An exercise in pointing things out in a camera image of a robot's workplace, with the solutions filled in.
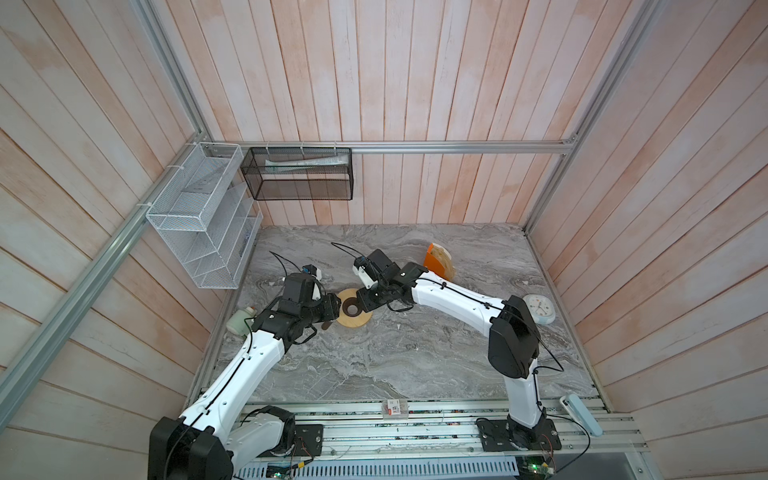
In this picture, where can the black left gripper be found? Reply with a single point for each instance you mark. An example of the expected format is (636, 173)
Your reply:
(331, 309)

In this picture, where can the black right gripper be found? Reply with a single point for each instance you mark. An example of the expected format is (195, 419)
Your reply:
(363, 296)

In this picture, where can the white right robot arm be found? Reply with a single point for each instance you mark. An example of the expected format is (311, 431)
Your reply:
(507, 325)

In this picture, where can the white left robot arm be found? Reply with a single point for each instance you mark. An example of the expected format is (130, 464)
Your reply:
(207, 441)

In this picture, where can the orange coffee filter box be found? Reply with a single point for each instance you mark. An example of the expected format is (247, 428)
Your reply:
(433, 259)

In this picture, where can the brown paper coffee filters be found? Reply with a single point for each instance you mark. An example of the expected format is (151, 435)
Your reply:
(444, 258)

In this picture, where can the pale green kitchen timer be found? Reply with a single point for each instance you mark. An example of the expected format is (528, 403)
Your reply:
(241, 321)

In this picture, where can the small red white box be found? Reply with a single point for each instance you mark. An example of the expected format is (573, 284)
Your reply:
(395, 409)

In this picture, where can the white round timer clock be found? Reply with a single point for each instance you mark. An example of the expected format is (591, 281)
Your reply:
(541, 308)

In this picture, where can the white handheld device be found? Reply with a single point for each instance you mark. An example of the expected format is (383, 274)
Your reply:
(578, 411)

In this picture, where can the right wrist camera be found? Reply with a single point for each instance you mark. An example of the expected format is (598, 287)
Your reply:
(365, 272)

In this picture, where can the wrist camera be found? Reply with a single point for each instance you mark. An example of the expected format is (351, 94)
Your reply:
(365, 272)
(312, 274)

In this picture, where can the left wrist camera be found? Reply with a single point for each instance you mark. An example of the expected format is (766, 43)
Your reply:
(312, 274)

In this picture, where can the white wire mesh shelf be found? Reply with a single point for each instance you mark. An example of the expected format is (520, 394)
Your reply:
(206, 216)

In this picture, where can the black wire mesh basket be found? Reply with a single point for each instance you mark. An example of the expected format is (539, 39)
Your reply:
(299, 173)

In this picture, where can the aluminium mounting rail base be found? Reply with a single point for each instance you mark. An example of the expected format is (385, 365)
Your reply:
(440, 439)

